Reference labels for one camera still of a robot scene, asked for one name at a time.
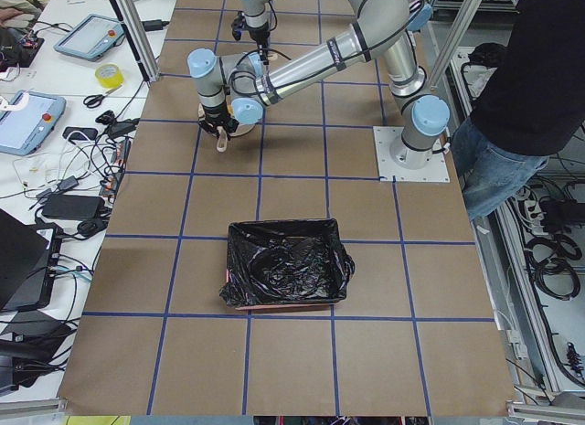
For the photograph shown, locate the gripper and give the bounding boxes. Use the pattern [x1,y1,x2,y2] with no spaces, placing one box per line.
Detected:
[198,105,239,135]
[250,26,270,45]

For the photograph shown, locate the aluminium frame post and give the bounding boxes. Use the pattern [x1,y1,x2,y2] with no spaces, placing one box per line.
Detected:
[108,0,160,83]

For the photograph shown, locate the beige dustpan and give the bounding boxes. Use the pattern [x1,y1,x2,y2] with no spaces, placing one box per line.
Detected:
[197,104,255,153]

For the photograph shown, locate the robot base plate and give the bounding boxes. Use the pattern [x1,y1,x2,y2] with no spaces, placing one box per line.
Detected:
[373,126,450,183]

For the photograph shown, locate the black scissors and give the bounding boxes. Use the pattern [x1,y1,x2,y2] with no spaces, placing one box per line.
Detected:
[82,87,118,109]

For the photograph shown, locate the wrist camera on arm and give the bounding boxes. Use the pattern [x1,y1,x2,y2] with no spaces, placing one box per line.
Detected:
[230,11,246,41]

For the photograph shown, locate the teach pendant far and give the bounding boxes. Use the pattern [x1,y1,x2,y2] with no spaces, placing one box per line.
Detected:
[53,14,125,61]

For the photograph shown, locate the person in black shirt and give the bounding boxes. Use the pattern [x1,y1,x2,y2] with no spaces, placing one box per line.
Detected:
[452,0,584,219]

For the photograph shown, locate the yellow tape roll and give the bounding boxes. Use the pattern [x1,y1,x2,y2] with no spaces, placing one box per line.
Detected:
[94,63,124,89]

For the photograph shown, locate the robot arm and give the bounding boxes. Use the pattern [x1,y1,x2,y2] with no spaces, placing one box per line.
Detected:
[187,0,450,152]
[232,0,273,48]

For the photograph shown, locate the bin with black bag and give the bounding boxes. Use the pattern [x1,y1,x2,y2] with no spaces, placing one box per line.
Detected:
[219,218,356,310]

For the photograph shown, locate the teach pendant near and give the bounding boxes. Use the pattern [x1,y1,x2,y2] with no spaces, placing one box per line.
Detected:
[1,90,66,156]

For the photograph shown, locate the teach pendant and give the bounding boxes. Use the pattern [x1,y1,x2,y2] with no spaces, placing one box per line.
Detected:
[1,90,66,156]
[53,14,125,61]

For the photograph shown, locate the black power adapter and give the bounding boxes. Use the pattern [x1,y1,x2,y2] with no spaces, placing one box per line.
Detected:
[41,195,105,220]

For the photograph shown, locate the black laptop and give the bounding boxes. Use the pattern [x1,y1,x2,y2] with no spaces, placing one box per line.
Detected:
[1,211,63,313]

